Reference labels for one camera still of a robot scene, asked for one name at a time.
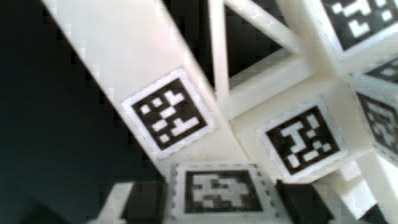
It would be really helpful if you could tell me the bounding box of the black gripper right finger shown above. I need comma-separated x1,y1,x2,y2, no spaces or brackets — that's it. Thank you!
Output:
275,181,334,224

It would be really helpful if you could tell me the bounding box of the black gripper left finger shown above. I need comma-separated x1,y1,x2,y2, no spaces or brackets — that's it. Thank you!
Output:
85,180,170,224

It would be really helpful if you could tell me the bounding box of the white chair back part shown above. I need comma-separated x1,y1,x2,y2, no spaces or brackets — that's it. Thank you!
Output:
41,0,398,221

